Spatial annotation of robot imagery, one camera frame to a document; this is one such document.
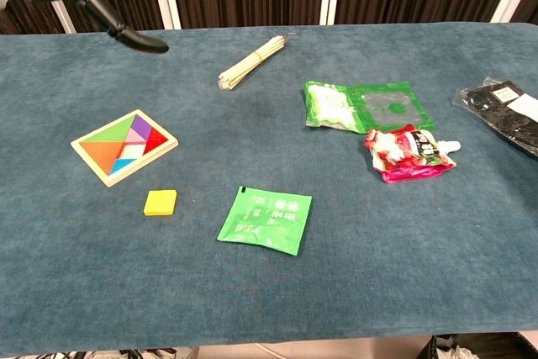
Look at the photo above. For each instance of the pink triangle tangram piece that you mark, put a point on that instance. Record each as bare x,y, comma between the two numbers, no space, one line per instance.
135,137

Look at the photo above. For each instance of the yellow square tangram piece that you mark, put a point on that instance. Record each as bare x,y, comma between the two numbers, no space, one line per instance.
160,202

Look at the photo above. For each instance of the bundle of pale wooden sticks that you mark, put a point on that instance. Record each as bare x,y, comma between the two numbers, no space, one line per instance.
248,64

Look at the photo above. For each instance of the wooden tangram tray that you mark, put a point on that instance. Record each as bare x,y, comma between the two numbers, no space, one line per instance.
168,146

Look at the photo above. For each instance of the green triangle tangram piece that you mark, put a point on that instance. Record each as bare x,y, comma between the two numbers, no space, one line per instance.
111,134

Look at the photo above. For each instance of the purple parallelogram tangram piece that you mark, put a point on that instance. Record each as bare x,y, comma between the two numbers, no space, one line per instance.
142,127

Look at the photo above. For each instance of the yellow rubber band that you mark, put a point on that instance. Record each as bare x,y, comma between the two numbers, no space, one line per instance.
259,56

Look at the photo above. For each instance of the blue velvet tablecloth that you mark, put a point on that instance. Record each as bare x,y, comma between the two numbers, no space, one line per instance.
269,283

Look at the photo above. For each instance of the black storage box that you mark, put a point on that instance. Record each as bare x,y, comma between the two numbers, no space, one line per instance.
496,346

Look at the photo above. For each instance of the red spouted drink pouch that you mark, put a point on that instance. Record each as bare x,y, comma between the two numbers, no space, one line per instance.
407,153

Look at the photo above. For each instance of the orange triangle tangram piece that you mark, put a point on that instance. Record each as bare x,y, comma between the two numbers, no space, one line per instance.
103,154

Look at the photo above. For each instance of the flat green sachet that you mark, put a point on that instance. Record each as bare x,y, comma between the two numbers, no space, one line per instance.
267,220

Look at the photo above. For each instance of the red triangle tangram piece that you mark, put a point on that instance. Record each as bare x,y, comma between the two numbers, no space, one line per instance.
156,142

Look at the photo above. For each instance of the green and white pouch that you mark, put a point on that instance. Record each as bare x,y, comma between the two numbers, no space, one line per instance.
361,107

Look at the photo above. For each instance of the black item in clear bag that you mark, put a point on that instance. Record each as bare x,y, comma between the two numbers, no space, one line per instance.
504,115

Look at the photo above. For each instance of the blue triangular puzzle piece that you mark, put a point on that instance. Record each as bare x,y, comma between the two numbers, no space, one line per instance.
122,165

